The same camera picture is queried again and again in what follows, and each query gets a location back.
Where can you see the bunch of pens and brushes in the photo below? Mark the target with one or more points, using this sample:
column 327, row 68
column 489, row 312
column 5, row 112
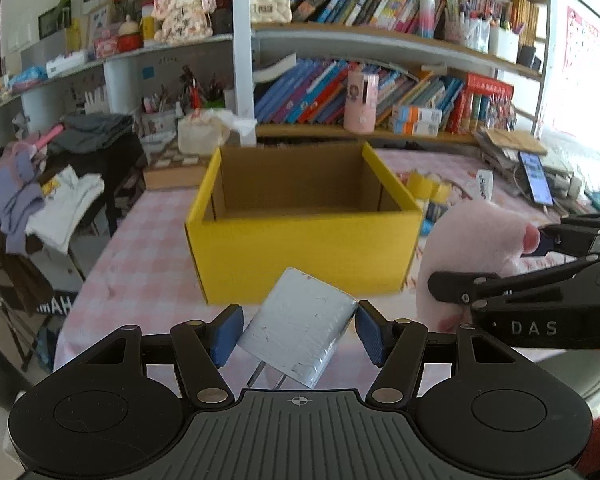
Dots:
column 200, row 90

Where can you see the pink plush pig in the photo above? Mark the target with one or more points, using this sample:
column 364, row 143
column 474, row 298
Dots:
column 470, row 240

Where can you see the pink cylindrical humidifier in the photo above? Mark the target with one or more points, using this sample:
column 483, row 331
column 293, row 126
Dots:
column 361, row 102

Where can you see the blue tissue pack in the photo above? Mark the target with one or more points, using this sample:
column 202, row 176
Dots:
column 27, row 78

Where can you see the red boxed book set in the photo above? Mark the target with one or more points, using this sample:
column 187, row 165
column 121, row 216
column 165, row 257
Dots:
column 482, row 105

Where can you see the pink gradient bottle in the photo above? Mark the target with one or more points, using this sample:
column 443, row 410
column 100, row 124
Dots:
column 427, row 12

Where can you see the small black box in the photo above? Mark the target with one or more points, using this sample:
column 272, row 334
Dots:
column 529, row 57

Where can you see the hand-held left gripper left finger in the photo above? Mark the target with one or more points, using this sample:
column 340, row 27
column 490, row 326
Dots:
column 227, row 332

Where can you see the black smartphone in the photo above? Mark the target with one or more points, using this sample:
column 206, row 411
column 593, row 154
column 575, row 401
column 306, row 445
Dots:
column 536, row 177

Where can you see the cream tissue bag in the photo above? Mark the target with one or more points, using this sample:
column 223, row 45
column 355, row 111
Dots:
column 202, row 132

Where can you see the wooden checkered board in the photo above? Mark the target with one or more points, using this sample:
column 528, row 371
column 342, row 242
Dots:
column 172, row 170

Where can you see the small black picture frame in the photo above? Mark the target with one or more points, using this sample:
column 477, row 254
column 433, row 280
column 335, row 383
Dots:
column 55, row 19

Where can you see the stack of papers and envelopes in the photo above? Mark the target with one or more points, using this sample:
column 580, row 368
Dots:
column 515, row 142

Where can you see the pink plastic stick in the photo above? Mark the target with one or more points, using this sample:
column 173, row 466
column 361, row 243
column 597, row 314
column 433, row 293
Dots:
column 45, row 136

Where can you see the clear pen cup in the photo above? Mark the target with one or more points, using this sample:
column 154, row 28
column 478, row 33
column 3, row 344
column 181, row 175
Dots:
column 467, row 30

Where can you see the red pot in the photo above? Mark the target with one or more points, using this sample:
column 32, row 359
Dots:
column 130, row 42

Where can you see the white garment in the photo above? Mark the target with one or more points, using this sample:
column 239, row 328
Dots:
column 70, row 205

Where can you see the yellow cardboard box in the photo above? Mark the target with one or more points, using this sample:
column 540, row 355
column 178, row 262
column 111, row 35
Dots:
column 300, row 255

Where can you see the white side shelf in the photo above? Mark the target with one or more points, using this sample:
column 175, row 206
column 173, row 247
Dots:
column 117, row 67

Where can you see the row of blue-spined books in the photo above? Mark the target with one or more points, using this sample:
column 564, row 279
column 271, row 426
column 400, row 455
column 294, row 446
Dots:
column 320, row 95

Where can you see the grey garment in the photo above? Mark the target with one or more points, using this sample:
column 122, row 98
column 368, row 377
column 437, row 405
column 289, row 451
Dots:
column 92, row 132

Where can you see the doll in floral dress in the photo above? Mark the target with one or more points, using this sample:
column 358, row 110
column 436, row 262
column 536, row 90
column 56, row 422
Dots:
column 182, row 10

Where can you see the white tissue pack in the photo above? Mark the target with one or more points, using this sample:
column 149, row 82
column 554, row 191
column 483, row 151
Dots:
column 66, row 65

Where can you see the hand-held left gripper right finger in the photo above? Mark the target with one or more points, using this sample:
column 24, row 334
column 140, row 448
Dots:
column 370, row 332

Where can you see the wall poster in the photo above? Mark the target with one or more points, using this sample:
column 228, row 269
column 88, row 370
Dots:
column 585, row 60

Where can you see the white pen holder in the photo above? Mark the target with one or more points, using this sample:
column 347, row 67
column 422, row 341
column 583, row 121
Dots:
column 504, row 45

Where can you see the orange and blue carton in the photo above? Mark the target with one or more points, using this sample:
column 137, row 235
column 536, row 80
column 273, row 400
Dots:
column 417, row 112
column 414, row 129

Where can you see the white charger adapter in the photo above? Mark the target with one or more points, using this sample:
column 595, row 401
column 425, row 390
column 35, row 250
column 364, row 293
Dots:
column 300, row 325

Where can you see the purple garment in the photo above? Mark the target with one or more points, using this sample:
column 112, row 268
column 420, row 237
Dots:
column 10, row 195

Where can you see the white printed tube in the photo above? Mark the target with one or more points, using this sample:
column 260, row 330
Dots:
column 485, row 185

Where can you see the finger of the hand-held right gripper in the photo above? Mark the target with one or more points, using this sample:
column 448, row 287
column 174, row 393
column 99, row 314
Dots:
column 575, row 235
column 455, row 287

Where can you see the pink checked tablecloth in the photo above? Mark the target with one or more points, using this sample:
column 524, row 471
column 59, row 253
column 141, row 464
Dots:
column 145, row 240

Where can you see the white bookshelf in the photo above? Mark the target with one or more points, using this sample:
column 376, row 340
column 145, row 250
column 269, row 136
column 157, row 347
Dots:
column 242, row 60

